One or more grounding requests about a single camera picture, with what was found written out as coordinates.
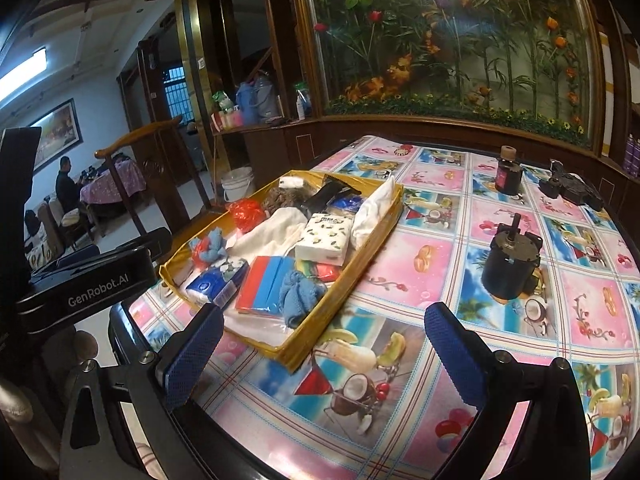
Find blue tissue pack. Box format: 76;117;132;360
186;258;250;310

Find blue and red striped sponge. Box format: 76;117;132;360
235;256;295;318

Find blue towel cloth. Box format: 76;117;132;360
278;270;326;328

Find rainbow striped sponge pack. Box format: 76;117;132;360
295;259;342;284

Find white patterned tissue pack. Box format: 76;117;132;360
294;214;352;266

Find brown knitted sock bundle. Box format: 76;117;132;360
262;186;311;217

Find black packet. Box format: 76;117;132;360
299;174;361;219

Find white cloth bag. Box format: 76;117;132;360
350;177;396;250

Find black cylindrical motor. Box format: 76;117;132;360
480;214;542;301

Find seated person in background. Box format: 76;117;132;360
55;156;82;214

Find patterned plastic tablecloth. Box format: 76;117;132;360
127;134;640;480

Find background table purple cloth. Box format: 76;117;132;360
80;159;146;205

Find yellow cardboard tray box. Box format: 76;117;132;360
160;170;402;370

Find wooden chair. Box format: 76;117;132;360
94;115;222;240

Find white plastic bucket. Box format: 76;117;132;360
220;166;256;203

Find dark bottle with cork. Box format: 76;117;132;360
495;145;522;196

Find black gadget on table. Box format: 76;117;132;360
538;159;604;211

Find purple bottles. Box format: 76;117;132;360
623;134;640;178

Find grey thermos jug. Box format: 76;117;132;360
254;74;281;122

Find blue thermos jug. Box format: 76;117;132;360
236;81;259;126

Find framed wall picture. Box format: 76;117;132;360
32;99;84;174

